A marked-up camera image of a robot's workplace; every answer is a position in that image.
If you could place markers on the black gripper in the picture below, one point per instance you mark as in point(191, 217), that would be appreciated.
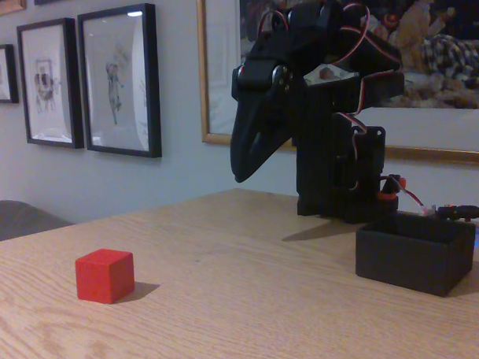
point(250, 120)

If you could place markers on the red cube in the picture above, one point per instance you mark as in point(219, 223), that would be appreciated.
point(103, 275)

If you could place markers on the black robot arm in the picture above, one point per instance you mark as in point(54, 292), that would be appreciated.
point(321, 145)

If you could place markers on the black box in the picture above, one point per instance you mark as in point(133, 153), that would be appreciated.
point(411, 260)

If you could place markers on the large gold framed painting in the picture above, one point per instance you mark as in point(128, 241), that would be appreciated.
point(220, 70)

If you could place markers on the red table clamp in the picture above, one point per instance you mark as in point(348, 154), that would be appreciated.
point(389, 190)

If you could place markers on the large black framed drawing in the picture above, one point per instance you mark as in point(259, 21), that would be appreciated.
point(118, 81)

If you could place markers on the medium black framed drawing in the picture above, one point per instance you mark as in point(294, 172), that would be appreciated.
point(47, 84)

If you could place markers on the gold picture frame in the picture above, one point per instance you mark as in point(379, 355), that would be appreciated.
point(1, 7)

